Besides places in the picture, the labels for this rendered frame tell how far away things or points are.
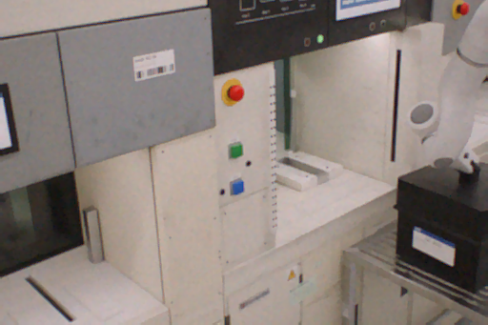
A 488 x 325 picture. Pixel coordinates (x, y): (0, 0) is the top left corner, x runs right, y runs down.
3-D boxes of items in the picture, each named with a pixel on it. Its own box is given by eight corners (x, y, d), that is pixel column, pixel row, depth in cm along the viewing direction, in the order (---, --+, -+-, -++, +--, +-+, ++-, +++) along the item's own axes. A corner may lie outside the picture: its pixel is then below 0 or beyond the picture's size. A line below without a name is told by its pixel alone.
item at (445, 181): (479, 247, 162) (485, 202, 158) (391, 208, 185) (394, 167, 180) (542, 214, 178) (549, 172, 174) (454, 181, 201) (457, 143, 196)
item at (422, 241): (393, 253, 190) (396, 202, 184) (450, 225, 205) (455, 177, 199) (473, 294, 169) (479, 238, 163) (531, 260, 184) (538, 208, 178)
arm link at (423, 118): (462, 148, 160) (453, 121, 166) (441, 121, 151) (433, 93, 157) (431, 161, 163) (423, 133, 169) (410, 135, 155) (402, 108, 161)
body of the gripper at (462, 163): (469, 137, 163) (484, 157, 170) (436, 127, 171) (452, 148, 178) (454, 161, 162) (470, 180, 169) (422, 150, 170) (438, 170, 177)
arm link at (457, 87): (512, 89, 134) (455, 173, 157) (490, 39, 144) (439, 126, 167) (472, 86, 133) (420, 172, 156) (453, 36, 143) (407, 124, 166)
